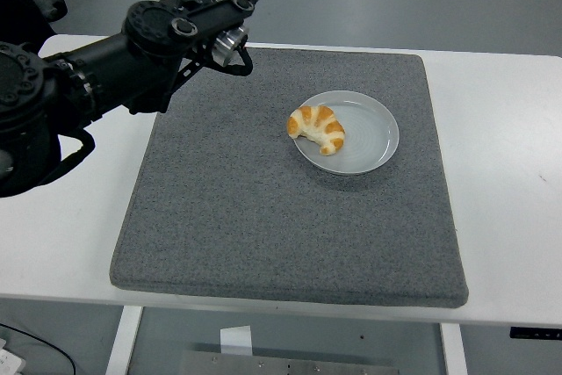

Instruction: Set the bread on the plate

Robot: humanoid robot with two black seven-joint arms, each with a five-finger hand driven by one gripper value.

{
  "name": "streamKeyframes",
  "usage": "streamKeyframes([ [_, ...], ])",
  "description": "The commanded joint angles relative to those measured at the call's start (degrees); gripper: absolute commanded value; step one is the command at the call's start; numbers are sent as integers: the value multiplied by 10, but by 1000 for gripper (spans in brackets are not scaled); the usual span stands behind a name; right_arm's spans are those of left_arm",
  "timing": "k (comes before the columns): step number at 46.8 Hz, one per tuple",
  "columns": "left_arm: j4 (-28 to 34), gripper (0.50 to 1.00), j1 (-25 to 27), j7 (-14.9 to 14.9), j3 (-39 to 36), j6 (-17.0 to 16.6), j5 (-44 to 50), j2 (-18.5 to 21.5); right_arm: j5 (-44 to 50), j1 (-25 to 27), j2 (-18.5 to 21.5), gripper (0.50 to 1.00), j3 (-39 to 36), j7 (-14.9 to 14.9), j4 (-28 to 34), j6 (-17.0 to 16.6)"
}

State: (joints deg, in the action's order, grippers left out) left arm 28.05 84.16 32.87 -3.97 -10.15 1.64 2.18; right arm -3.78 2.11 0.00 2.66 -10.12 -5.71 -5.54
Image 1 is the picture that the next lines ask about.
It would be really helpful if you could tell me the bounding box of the croissant bread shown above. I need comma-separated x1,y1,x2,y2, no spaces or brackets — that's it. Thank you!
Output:
286,105,346,156

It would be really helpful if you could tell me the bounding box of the white round plate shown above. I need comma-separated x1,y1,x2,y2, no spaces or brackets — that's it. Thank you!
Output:
291,90,400,177

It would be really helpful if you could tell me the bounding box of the grey metal plate with screws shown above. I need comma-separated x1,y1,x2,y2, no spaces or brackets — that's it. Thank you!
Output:
177,350,400,375

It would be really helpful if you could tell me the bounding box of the grey felt mat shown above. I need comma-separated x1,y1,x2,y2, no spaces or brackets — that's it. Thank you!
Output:
108,46,470,308

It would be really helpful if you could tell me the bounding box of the white table leg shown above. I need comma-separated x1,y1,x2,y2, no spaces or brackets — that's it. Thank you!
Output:
440,324,469,375
104,306,144,375

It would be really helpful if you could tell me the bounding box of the black table control panel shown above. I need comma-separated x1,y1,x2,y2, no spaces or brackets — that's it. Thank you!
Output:
509,326,562,341

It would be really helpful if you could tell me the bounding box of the white power strip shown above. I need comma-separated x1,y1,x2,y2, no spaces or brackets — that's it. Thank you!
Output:
0,337,26,375

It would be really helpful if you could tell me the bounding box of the black floor cable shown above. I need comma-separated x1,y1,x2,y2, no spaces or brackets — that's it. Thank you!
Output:
0,321,78,375

